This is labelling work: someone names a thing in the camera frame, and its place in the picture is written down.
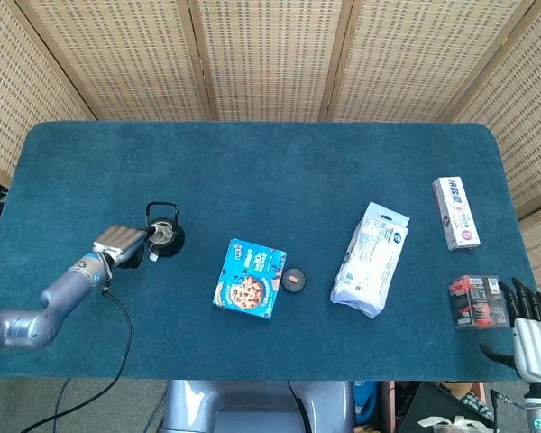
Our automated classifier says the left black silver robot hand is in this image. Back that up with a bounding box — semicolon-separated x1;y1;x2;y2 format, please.
92;224;157;271

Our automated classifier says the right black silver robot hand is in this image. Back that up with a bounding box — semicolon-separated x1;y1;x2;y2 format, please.
479;276;541;384

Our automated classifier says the black cast iron teapot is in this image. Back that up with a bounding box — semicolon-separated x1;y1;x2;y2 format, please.
142;201;187;258

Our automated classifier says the black teapot lid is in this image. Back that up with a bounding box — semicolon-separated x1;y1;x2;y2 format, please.
281;268;307;294

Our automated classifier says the red black clear box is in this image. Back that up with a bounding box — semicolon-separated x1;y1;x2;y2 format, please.
447;274;511;330

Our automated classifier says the black box on floor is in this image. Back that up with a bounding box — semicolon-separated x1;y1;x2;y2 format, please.
396;381;500;433

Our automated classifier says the blue chocolate cookie box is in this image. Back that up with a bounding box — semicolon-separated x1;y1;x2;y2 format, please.
212;238;288;322

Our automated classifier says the white pink toothpaste box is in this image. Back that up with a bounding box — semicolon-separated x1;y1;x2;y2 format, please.
431;176;481;252

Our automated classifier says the blue carpet table mat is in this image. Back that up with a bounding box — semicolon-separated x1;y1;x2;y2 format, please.
0;120;538;382

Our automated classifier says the white blue plastic package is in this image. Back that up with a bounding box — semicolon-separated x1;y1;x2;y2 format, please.
329;201;411;319

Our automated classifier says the grey-blue robot torso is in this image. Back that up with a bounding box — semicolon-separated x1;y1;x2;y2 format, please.
161;380;357;433

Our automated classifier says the woven bamboo folding screen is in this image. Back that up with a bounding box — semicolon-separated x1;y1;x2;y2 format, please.
0;0;541;317

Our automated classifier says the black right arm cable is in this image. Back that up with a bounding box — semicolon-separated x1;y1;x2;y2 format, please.
490;388;528;433

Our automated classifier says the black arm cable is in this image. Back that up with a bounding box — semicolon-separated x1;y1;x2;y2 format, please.
26;288;133;433
490;388;528;433

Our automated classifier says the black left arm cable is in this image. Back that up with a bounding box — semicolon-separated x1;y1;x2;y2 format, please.
26;288;133;433

